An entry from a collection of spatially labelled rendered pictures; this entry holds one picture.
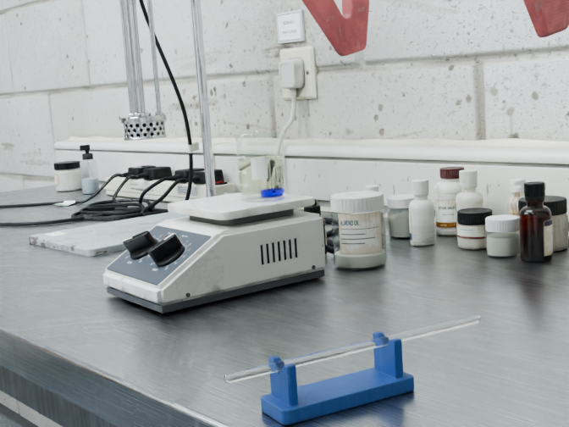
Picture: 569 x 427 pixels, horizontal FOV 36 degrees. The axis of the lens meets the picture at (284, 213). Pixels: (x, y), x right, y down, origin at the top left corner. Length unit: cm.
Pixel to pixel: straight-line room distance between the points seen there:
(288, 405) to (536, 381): 17
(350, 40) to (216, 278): 50
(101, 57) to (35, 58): 35
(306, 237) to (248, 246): 7
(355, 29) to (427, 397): 29
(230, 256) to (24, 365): 21
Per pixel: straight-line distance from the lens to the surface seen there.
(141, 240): 90
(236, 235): 85
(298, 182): 144
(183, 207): 91
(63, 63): 222
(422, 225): 107
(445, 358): 66
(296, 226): 89
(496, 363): 65
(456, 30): 125
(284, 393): 55
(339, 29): 37
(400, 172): 127
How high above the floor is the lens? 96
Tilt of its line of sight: 8 degrees down
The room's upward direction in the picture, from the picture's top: 4 degrees counter-clockwise
